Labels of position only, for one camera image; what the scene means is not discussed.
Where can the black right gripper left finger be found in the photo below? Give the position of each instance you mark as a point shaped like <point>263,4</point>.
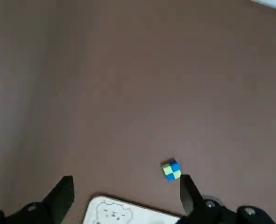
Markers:
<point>46,207</point>

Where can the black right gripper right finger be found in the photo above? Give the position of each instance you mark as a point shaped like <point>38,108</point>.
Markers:
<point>210,212</point>

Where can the blue green checkered cube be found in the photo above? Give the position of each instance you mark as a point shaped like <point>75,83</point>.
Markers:
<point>171,170</point>

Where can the beige tray with bear drawing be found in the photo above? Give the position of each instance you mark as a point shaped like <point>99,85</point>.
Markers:
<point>128,212</point>

